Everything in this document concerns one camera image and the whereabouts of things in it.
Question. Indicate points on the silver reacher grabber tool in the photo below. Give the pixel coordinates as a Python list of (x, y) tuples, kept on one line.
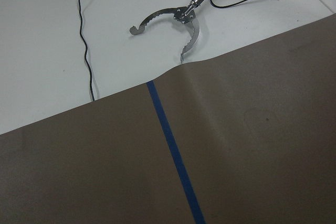
[(184, 15)]

